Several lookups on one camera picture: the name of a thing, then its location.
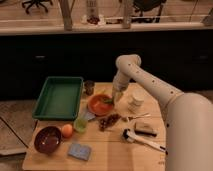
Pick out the office chair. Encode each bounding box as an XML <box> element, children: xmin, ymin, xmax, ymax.
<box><xmin>21</xmin><ymin>0</ymin><xmax>53</xmax><ymax>14</ymax></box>
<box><xmin>133</xmin><ymin>0</ymin><xmax>167</xmax><ymax>23</ymax></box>

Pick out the black white dish brush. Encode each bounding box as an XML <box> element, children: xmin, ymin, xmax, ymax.
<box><xmin>123</xmin><ymin>129</ymin><xmax>166</xmax><ymax>152</ymax></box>

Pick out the green pepper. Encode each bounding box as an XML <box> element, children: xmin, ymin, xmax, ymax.
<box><xmin>103</xmin><ymin>98</ymin><xmax>114</xmax><ymax>104</ymax></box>

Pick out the grey spatula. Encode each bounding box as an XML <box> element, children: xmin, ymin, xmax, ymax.
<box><xmin>79</xmin><ymin>108</ymin><xmax>96</xmax><ymax>121</ymax></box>

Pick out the office chair left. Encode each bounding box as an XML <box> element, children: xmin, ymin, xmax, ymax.
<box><xmin>21</xmin><ymin>0</ymin><xmax>53</xmax><ymax>14</ymax></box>

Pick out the dark metal cup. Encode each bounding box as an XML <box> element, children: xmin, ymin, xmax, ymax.
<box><xmin>84</xmin><ymin>80</ymin><xmax>95</xmax><ymax>96</ymax></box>

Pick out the green plastic tray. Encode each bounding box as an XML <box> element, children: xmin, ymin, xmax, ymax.
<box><xmin>32</xmin><ymin>76</ymin><xmax>83</xmax><ymax>121</ymax></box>

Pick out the silver spoon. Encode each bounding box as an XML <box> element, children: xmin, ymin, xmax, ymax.
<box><xmin>122</xmin><ymin>113</ymin><xmax>150</xmax><ymax>122</ymax></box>

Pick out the small green cup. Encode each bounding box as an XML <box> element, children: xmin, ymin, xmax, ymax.
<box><xmin>73</xmin><ymin>118</ymin><xmax>87</xmax><ymax>133</ymax></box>

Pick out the orange fruit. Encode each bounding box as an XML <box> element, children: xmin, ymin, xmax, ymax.
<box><xmin>61</xmin><ymin>124</ymin><xmax>73</xmax><ymax>138</ymax></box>

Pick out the orange-red bowl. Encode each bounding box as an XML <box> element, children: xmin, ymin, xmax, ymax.
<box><xmin>87</xmin><ymin>94</ymin><xmax>114</xmax><ymax>116</ymax></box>

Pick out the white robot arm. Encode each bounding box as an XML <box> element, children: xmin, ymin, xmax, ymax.
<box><xmin>112</xmin><ymin>54</ymin><xmax>213</xmax><ymax>171</ymax></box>

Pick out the blue sponge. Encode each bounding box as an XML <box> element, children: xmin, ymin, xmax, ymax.
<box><xmin>68</xmin><ymin>143</ymin><xmax>91</xmax><ymax>161</ymax></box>

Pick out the dark purple bowl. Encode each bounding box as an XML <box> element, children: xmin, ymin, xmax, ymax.
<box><xmin>34</xmin><ymin>126</ymin><xmax>62</xmax><ymax>154</ymax></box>

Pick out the brown black block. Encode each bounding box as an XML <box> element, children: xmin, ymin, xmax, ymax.
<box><xmin>134</xmin><ymin>122</ymin><xmax>157</xmax><ymax>137</ymax></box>

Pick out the office chair right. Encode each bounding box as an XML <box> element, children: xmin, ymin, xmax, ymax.
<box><xmin>133</xmin><ymin>0</ymin><xmax>167</xmax><ymax>23</ymax></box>

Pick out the bunch of dark grapes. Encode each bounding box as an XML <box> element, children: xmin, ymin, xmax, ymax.
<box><xmin>99</xmin><ymin>114</ymin><xmax>121</xmax><ymax>131</ymax></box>

